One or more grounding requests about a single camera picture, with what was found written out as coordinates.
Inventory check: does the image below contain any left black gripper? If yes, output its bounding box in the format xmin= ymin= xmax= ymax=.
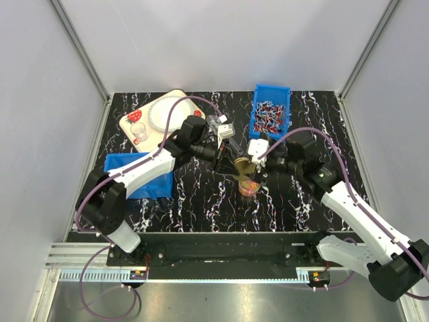
xmin=190 ymin=138 xmax=240 ymax=176

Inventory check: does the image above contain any white round jar lid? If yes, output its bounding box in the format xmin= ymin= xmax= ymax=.
xmin=233 ymin=157 xmax=255 ymax=181

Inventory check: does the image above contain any clear glass jar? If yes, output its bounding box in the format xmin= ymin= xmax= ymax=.
xmin=238 ymin=180 xmax=261 ymax=198

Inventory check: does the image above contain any blue bin of star candies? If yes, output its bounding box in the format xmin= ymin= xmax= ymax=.
xmin=104 ymin=150 xmax=175 ymax=199

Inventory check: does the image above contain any clear plastic scoop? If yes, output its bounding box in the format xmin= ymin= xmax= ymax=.
xmin=206 ymin=115 xmax=245 ymax=159

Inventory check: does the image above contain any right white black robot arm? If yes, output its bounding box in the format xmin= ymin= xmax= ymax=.
xmin=247 ymin=127 xmax=428 ymax=302

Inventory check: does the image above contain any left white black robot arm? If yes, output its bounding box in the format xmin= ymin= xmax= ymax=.
xmin=76 ymin=116 xmax=238 ymax=266

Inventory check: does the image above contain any blue bin of wrapped candies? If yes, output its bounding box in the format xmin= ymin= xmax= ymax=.
xmin=249 ymin=84 xmax=291 ymax=141

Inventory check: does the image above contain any white paper plate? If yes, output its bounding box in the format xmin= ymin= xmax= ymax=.
xmin=147 ymin=96 xmax=194 ymax=132

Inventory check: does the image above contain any small clear glass cup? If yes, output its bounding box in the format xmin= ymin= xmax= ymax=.
xmin=130 ymin=122 xmax=147 ymax=143

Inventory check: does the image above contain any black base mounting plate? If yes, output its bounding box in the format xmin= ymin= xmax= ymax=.
xmin=107 ymin=231 xmax=346 ymax=279

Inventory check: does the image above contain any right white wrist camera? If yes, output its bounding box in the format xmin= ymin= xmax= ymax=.
xmin=247 ymin=139 xmax=269 ymax=167

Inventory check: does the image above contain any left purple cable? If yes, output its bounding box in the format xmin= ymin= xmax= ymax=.
xmin=74 ymin=95 xmax=225 ymax=319

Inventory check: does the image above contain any white slotted cable duct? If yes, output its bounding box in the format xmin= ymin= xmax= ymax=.
xmin=60 ymin=267 xmax=330 ymax=283

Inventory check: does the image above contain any aluminium frame rail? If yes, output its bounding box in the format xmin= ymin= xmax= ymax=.
xmin=45 ymin=243 xmax=412 ymax=271

